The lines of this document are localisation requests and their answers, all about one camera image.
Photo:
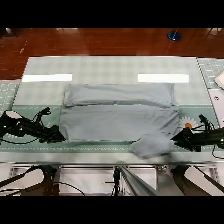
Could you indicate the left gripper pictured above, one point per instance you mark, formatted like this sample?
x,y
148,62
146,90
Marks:
x,y
51,135

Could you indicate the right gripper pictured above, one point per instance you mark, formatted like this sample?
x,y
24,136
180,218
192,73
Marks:
x,y
188,140

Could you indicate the light grey shirt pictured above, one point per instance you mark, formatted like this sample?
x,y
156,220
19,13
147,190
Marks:
x,y
116,121

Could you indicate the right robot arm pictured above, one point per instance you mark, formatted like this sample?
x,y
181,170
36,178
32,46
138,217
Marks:
x,y
213,136

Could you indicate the white garment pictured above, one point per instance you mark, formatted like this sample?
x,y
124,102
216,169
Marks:
x,y
220,80

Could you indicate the blue round object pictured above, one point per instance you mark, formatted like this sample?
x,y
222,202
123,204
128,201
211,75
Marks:
x,y
174,35

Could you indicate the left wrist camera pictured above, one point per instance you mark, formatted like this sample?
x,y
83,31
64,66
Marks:
x,y
43,112

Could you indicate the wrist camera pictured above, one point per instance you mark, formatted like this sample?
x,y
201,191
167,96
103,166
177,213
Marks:
x,y
43,112
205,120

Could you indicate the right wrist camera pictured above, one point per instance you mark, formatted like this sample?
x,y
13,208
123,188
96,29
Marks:
x,y
205,120

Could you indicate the silver frame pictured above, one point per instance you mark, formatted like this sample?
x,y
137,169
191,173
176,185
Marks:
x,y
143,186

